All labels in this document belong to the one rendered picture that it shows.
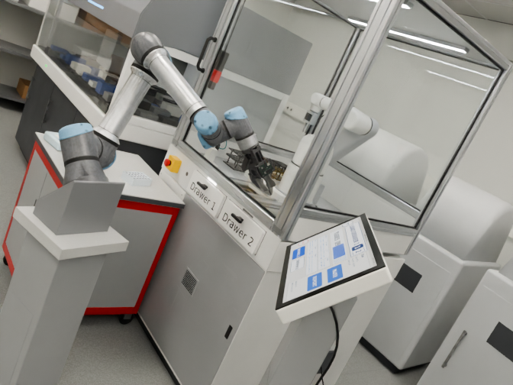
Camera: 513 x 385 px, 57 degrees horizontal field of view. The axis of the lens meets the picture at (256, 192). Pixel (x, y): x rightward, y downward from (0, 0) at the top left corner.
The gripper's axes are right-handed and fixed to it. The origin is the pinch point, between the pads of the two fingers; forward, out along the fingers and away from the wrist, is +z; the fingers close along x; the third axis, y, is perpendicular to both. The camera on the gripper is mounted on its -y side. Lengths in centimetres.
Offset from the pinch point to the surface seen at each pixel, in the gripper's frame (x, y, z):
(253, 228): -9.4, -9.3, 13.1
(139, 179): -33, -64, -17
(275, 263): -10.6, 1.2, 27.1
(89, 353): -93, -59, 42
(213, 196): -10.5, -39.5, 2.0
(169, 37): 25, -104, -71
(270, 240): -7.8, -0.3, 17.8
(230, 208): -9.5, -26.2, 6.4
